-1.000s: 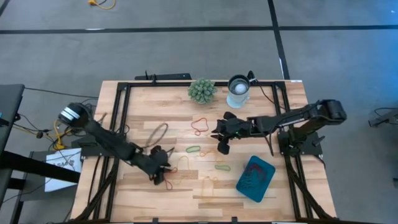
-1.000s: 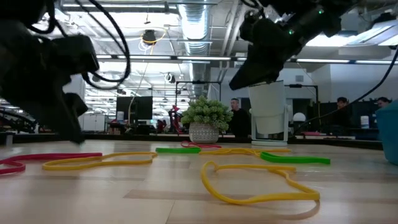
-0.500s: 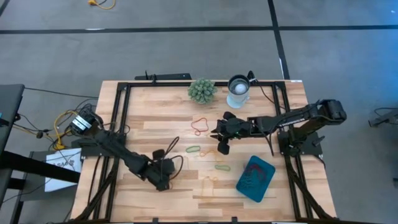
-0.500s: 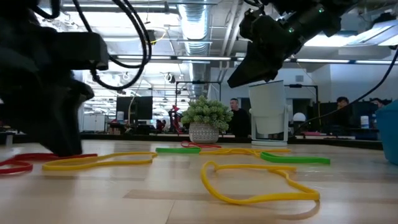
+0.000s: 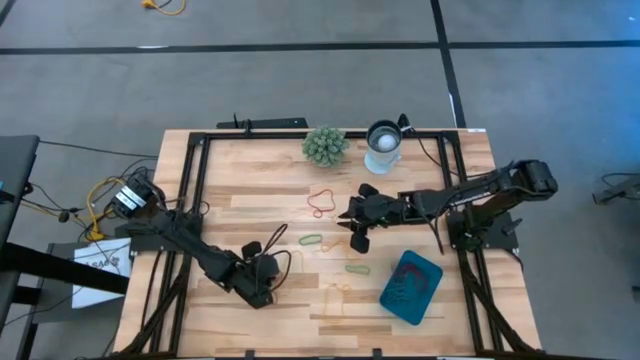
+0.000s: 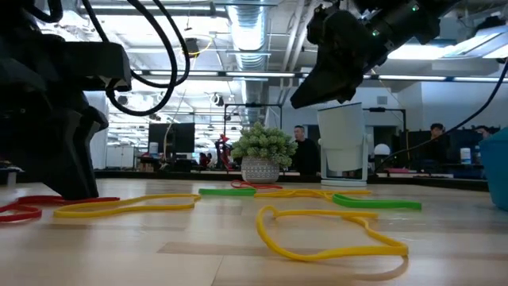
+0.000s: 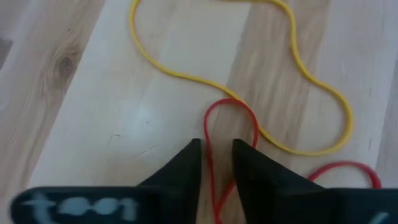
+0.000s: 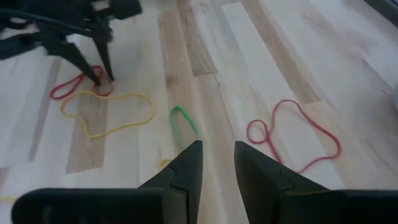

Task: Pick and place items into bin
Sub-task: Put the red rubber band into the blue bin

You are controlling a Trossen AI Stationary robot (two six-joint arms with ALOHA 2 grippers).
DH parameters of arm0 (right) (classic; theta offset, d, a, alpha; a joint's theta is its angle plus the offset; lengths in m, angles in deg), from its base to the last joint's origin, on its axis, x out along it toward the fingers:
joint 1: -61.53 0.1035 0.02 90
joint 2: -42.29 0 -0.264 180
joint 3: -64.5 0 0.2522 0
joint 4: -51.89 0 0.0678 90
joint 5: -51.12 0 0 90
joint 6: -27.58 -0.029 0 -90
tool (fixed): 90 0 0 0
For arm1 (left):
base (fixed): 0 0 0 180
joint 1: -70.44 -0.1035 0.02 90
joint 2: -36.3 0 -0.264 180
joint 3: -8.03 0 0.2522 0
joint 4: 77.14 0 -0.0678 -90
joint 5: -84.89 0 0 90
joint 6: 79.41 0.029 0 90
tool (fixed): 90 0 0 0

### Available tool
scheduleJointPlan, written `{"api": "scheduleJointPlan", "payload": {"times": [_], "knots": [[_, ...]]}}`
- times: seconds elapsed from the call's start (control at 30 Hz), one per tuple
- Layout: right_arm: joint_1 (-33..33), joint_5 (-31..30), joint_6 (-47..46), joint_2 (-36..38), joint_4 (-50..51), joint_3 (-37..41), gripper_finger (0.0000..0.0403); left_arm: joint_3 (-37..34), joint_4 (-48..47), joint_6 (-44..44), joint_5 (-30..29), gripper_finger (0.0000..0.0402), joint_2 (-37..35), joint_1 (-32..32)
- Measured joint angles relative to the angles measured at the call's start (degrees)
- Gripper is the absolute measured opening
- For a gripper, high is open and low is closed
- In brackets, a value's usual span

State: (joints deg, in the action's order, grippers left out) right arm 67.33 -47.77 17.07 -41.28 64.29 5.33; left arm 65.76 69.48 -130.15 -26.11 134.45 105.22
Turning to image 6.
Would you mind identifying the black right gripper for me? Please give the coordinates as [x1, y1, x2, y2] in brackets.
[290, 3, 392, 108]

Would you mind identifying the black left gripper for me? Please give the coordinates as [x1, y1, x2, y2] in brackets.
[0, 35, 132, 201]

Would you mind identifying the red rubber band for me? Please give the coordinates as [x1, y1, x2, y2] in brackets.
[0, 194, 121, 223]
[229, 180, 283, 191]

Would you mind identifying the yellow rubber band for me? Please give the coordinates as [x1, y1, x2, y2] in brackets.
[53, 193, 202, 218]
[256, 205, 410, 262]
[277, 188, 373, 196]
[253, 190, 338, 201]

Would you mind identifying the green rubber band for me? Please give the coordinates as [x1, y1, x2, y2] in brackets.
[198, 187, 257, 197]
[332, 193, 422, 211]

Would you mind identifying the teal plastic bin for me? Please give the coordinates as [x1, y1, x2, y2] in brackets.
[478, 126, 508, 211]

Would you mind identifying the white pillar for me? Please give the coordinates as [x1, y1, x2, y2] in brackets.
[83, 91, 109, 170]

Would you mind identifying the white cabinet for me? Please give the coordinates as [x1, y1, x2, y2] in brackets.
[106, 145, 136, 168]

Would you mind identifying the long ceiling light bar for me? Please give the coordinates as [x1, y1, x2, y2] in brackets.
[134, 70, 508, 83]

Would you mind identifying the green succulent in patterned pot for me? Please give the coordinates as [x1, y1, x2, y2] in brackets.
[229, 121, 298, 185]

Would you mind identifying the black monitor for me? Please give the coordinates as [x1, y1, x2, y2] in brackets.
[148, 122, 196, 154]

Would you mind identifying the silver ventilation duct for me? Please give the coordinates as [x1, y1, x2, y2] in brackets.
[225, 0, 275, 124]

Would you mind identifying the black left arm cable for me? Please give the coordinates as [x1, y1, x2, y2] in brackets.
[81, 0, 179, 118]
[130, 0, 191, 89]

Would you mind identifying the black ceiling camera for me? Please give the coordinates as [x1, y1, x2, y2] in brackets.
[184, 37, 201, 59]

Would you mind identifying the black cable to right arm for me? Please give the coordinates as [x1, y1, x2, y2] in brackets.
[375, 59, 508, 172]

